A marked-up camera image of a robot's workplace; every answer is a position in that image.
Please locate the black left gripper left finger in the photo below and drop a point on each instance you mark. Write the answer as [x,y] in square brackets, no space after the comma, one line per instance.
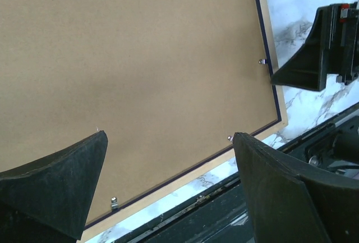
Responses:
[48,200]

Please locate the brown frame backing board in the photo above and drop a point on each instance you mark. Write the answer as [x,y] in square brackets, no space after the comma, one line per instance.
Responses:
[167,80]

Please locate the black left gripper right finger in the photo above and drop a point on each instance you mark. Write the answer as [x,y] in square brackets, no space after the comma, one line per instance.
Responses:
[289,200]

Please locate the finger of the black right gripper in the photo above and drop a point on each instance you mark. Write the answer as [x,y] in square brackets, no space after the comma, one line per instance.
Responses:
[321,53]

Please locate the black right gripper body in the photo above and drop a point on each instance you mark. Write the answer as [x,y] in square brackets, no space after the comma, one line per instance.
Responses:
[343,52]

